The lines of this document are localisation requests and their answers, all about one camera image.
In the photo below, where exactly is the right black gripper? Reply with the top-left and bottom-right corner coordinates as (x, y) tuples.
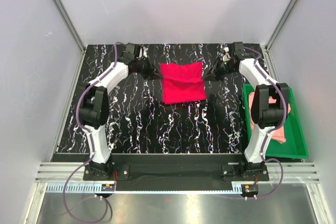
(201, 57), (236, 83)

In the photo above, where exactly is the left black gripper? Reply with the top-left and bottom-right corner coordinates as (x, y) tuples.
(134, 56), (164, 81)

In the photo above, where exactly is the red t shirt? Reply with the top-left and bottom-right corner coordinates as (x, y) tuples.
(160, 62), (206, 104)

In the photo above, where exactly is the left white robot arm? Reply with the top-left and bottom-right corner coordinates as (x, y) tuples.
(75, 43), (163, 180)

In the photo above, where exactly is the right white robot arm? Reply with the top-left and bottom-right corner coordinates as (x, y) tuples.
(202, 42), (289, 180)

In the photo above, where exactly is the peach t shirt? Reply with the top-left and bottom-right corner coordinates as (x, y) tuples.
(247, 91), (286, 144)

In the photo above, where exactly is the green plastic bin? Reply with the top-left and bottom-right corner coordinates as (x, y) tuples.
(243, 84), (309, 159)

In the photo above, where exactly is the right orange connector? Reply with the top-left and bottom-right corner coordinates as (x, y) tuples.
(243, 184), (259, 193)

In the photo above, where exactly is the orange connector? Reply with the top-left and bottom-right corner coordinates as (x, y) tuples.
(243, 184), (259, 193)
(101, 184), (116, 191)

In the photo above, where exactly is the left orange connector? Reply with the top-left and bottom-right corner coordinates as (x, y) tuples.
(101, 184), (116, 191)

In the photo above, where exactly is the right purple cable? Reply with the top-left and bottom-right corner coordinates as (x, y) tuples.
(243, 46), (287, 201)

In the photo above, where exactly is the purple cable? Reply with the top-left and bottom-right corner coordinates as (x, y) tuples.
(62, 41), (125, 222)
(243, 46), (287, 201)

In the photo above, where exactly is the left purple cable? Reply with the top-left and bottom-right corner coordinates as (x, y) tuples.
(62, 41), (125, 222)

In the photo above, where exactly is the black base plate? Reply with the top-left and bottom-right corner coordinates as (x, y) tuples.
(83, 154), (269, 193)

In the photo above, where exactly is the left aluminium frame post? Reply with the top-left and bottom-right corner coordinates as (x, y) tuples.
(52, 0), (86, 52)

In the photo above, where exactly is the aluminium frame post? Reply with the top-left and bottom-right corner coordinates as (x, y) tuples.
(52, 0), (86, 52)
(265, 0), (299, 51)

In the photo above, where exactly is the right aluminium frame post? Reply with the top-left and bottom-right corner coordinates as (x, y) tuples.
(265, 0), (299, 51)

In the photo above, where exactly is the aluminium rail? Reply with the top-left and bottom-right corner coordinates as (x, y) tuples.
(35, 162), (320, 184)

